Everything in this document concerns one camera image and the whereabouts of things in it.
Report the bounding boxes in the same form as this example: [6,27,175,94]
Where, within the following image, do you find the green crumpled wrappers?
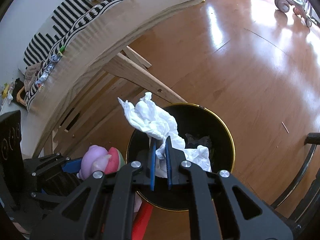
[59,46,65,54]

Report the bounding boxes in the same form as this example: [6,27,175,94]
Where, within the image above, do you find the white tissue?
[118,92,212,178]

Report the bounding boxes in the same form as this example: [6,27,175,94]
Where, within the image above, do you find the silver foil wrapper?
[35,51,63,88]

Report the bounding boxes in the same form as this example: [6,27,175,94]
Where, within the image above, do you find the pink kids tricycle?
[274,0,312,28]

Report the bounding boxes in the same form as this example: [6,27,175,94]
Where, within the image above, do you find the beige clothing pile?
[24,61,43,93]

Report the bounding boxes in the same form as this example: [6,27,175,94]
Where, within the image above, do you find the black white striped sofa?
[18,0,123,109]

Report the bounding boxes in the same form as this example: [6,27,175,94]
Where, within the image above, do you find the black gold trash bin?
[137,103,235,212]

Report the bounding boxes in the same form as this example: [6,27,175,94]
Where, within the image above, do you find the purple plush toy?
[77,145,125,180]

